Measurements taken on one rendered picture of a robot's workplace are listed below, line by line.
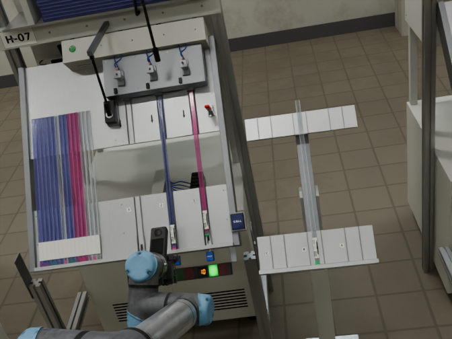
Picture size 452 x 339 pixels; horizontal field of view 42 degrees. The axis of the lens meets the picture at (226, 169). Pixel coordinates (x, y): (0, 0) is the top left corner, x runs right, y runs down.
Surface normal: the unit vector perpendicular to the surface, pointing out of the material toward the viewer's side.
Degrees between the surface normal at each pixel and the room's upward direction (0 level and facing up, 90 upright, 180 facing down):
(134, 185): 0
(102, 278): 90
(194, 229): 47
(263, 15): 90
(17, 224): 0
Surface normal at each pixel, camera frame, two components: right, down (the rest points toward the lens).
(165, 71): -0.13, -0.17
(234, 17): -0.03, 0.54
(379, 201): -0.18, -0.83
